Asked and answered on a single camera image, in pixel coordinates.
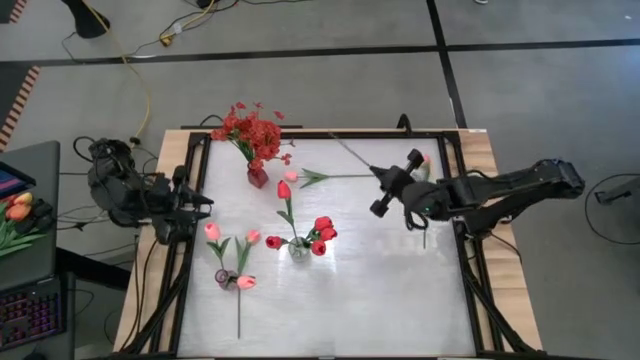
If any yellow plug cable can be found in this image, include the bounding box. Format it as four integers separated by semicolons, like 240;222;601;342
158;0;217;47

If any red glass vase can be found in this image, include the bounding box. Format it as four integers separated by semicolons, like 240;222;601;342
246;165;270;190

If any black mat striped edge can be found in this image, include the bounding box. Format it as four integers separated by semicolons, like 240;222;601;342
0;0;30;25
0;64;42;154

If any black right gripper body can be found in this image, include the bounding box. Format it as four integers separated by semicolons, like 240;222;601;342
369;149;436;217

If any black arched cable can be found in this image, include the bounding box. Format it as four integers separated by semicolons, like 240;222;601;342
198;113;229;129

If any yellow extension cable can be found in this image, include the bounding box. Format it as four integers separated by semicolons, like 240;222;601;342
79;0;152;146

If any red flower bouquet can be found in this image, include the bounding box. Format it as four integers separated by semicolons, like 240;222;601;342
209;101;294;174

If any open laptop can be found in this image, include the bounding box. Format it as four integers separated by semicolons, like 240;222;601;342
0;159;37;202

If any black stand base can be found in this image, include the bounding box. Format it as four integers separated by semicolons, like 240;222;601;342
60;0;112;40

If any grey stand leg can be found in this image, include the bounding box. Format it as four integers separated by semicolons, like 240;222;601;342
597;177;640;204

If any yellow orange artificial tulip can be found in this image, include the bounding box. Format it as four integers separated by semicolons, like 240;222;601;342
0;192;36;236

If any clear cut-glass vase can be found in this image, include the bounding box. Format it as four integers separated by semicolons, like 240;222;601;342
288;239;312;265

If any purple glass vase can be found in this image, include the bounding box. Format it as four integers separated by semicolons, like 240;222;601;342
214;268;240;292

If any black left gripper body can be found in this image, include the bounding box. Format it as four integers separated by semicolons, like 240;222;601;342
154;165;190;246

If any backlit black keyboard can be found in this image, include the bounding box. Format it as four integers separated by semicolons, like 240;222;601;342
0;279;69;351

